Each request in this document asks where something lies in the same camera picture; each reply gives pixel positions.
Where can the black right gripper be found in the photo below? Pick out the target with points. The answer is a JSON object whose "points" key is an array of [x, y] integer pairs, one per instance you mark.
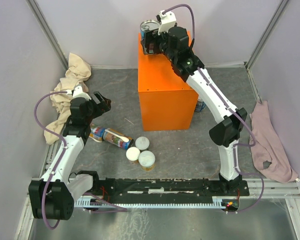
{"points": [[152, 37]]}

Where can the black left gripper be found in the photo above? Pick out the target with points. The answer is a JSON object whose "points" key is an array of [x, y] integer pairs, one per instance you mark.
{"points": [[103, 106]]}

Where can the blue tall tin can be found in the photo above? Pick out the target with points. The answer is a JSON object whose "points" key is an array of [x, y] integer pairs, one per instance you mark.
{"points": [[148, 25]]}

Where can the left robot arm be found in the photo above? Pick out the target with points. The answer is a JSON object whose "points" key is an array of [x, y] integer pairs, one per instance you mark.
{"points": [[52, 197]]}

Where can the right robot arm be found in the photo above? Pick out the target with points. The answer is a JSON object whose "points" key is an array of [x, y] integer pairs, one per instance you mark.
{"points": [[177, 47]]}

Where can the orange box counter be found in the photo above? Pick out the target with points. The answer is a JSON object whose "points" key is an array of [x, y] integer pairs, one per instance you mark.
{"points": [[166, 101]]}

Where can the yellow labelled lying can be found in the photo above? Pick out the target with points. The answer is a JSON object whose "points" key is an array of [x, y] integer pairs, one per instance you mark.
{"points": [[96, 133]]}

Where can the colourful lying can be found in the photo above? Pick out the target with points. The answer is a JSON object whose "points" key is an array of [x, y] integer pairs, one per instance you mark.
{"points": [[118, 139]]}

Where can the white lid small can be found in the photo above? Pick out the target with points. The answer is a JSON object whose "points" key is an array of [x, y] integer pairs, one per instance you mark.
{"points": [[132, 154]]}

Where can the grey lid can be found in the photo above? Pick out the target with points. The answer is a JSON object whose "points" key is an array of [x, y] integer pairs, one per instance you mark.
{"points": [[142, 143]]}

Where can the yellow can white lid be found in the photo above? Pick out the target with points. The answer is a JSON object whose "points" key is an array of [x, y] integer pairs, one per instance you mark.
{"points": [[147, 160]]}

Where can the mauve crumpled cloth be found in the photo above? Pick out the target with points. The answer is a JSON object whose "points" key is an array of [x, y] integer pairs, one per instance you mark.
{"points": [[268, 154]]}

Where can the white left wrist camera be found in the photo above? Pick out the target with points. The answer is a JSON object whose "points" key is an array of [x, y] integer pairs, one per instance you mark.
{"points": [[78, 92]]}

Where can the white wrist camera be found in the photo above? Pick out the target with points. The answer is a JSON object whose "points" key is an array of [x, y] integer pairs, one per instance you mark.
{"points": [[78, 92], [166, 21]]}

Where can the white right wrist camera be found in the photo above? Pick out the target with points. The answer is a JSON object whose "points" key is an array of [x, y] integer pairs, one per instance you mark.
{"points": [[166, 21]]}

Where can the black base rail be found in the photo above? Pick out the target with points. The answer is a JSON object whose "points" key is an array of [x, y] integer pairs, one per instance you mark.
{"points": [[166, 191]]}

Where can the aluminium frame post left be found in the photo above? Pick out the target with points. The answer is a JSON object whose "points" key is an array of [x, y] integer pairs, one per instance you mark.
{"points": [[37, 12]]}

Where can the aluminium frame post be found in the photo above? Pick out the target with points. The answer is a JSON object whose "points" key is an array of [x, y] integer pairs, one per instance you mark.
{"points": [[267, 33], [37, 12]]}

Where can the aluminium frame post right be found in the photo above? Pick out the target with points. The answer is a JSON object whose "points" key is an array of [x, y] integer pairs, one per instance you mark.
{"points": [[267, 33]]}

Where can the light blue cable duct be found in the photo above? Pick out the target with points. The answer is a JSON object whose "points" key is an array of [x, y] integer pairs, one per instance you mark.
{"points": [[88, 202]]}

